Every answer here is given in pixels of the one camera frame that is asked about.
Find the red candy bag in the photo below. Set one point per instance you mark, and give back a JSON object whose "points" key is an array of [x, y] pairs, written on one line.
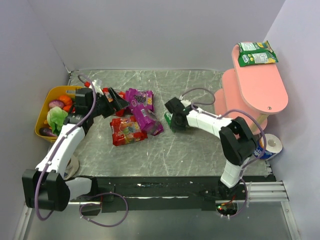
{"points": [[117, 100], [126, 130]]}

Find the pink three-tier shelf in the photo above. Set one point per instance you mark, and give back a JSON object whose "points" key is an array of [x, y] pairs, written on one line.
{"points": [[257, 90]]}

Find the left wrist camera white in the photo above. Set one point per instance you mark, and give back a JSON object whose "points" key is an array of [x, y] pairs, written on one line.
{"points": [[96, 86]]}

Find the purple candy bag upper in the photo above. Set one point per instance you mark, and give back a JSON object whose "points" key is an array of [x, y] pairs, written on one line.
{"points": [[137, 97]]}

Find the purple candy bag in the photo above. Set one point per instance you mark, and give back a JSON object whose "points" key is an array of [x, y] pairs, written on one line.
{"points": [[137, 97], [147, 120]]}

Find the red candy bag upper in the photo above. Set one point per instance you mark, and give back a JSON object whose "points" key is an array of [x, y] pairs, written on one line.
{"points": [[117, 100]]}

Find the purple toy eggplant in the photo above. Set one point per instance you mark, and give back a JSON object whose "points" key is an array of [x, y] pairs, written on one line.
{"points": [[46, 132]]}

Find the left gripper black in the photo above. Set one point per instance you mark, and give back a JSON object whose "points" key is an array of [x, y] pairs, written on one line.
{"points": [[110, 103]]}

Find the green candy bag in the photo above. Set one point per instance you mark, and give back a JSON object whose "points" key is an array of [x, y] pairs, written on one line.
{"points": [[168, 118], [256, 53]]}

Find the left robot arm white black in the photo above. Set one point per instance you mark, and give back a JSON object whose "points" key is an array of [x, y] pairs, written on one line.
{"points": [[44, 187]]}

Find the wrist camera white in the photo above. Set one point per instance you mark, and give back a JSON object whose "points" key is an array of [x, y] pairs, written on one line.
{"points": [[96, 86], [187, 105]]}

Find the orange toy fruit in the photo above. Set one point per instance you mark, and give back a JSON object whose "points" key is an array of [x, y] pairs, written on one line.
{"points": [[67, 101]]}

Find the red candy bag lower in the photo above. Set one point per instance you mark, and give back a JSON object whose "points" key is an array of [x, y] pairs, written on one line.
{"points": [[126, 130]]}

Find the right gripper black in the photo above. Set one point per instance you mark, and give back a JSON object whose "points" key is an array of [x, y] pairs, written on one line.
{"points": [[173, 110]]}

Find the green toy cabbage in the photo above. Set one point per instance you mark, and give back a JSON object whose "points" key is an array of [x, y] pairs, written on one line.
{"points": [[55, 118]]}

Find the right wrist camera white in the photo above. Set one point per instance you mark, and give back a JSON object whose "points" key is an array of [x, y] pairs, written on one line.
{"points": [[187, 105]]}

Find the toilet paper roll blue wrapper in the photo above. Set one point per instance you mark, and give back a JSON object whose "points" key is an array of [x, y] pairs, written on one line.
{"points": [[273, 147]]}

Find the aluminium frame rail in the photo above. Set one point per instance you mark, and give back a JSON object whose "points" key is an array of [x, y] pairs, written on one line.
{"points": [[267, 191]]}

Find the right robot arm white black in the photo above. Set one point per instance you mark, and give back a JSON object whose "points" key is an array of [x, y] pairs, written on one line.
{"points": [[236, 138]]}

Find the purple toy onion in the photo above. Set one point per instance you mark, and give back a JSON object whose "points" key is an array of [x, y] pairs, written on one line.
{"points": [[56, 103]]}

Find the yellow basket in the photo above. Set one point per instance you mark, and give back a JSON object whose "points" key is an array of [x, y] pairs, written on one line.
{"points": [[53, 94]]}

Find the purple candy bag lower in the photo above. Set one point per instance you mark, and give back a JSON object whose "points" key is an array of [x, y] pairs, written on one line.
{"points": [[147, 120]]}

